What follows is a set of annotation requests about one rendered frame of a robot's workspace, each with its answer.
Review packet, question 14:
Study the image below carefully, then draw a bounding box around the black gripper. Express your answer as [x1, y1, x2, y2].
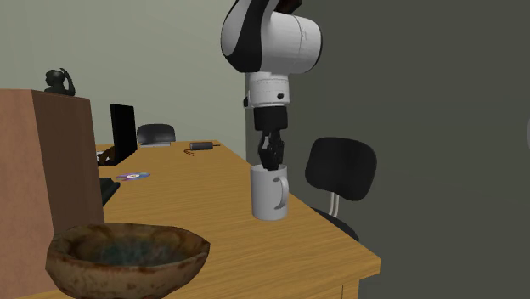
[252, 105, 289, 172]

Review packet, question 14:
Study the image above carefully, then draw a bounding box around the white mug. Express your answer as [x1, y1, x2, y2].
[250, 163, 290, 223]

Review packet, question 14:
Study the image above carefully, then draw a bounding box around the dark grey cylinder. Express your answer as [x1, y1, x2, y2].
[189, 141, 222, 152]

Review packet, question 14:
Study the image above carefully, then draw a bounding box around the wooden desk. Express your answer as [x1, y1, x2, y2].
[16, 139, 382, 299]

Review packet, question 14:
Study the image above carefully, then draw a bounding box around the shiny compact disc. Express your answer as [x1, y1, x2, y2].
[115, 172, 152, 183]

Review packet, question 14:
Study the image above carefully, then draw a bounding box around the black monitor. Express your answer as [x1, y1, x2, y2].
[109, 103, 139, 166]

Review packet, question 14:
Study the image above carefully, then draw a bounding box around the black keyboard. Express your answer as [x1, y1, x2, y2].
[99, 177, 122, 207]

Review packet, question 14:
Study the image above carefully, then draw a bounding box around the brown rustic bowl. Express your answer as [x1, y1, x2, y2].
[44, 223, 211, 299]

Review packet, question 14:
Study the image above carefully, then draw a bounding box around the black bust figure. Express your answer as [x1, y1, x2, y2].
[43, 67, 76, 98]

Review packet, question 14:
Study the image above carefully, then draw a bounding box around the large brown box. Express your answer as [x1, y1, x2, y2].
[0, 88, 106, 299]

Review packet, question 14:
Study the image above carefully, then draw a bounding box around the black chair with white frame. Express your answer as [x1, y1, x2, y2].
[304, 137, 378, 242]

